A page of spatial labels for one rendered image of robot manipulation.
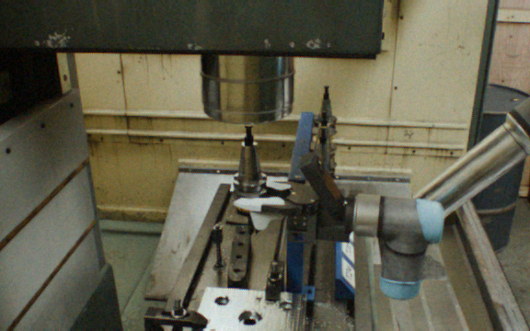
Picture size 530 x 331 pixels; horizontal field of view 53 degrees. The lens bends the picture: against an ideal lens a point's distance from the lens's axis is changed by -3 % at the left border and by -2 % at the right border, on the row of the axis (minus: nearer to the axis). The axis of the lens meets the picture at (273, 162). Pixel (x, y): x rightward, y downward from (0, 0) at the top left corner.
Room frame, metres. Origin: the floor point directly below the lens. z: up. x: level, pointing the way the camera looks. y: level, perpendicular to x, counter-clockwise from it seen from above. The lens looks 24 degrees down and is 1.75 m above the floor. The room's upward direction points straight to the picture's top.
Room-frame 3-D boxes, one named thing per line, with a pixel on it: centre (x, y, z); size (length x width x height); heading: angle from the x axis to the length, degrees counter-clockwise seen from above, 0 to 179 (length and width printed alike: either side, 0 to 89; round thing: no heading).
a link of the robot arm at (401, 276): (0.84, -0.24, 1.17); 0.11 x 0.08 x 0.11; 175
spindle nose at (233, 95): (0.88, 0.04, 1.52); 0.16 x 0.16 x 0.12
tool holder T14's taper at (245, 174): (0.88, 0.04, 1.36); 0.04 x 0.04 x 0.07
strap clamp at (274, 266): (1.02, 0.00, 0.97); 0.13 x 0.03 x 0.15; 174
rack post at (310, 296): (1.10, -0.05, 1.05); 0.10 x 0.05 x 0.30; 84
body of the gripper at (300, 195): (0.85, -0.08, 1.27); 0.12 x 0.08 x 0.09; 78
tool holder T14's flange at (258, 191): (0.88, 0.04, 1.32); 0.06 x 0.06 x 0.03
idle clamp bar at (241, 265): (1.20, 0.09, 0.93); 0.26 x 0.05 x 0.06; 179
